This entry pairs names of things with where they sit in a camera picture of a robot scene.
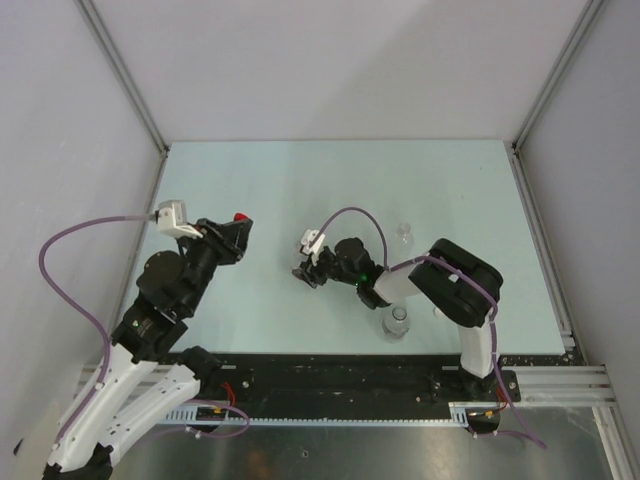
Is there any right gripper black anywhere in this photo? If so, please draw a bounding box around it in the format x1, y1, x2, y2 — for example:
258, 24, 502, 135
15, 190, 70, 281
293, 247, 360, 289

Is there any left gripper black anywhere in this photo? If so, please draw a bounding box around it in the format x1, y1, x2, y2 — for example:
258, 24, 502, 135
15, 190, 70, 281
176, 216, 253, 313

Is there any clear bottle red label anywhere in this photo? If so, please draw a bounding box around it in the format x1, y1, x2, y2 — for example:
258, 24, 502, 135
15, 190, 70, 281
289, 242, 307, 270

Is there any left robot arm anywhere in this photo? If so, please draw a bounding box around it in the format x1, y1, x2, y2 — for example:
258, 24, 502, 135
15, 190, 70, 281
18, 213, 253, 479

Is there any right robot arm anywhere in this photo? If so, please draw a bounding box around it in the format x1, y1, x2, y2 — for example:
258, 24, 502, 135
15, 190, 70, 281
292, 238, 503, 401

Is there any tall clear empty bottle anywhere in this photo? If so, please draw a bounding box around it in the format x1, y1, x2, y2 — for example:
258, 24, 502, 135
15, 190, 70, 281
396, 222, 414, 252

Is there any short clear bottle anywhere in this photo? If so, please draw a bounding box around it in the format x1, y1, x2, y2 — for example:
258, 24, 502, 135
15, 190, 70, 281
382, 305, 411, 340

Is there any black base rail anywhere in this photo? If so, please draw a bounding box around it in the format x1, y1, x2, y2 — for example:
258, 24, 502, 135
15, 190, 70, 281
199, 353, 521, 418

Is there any slotted cable duct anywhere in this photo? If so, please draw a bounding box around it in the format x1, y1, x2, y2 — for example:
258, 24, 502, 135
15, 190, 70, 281
159, 403, 480, 427

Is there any left aluminium corner post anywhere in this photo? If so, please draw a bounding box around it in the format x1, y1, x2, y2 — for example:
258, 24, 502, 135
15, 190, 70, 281
74, 0, 170, 154

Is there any aluminium corner post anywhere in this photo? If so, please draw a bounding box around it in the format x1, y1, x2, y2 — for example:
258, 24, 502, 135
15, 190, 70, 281
509, 0, 609, 151
74, 0, 170, 154

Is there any right aluminium corner post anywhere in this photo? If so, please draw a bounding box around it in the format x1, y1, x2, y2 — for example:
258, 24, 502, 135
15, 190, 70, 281
509, 0, 609, 151

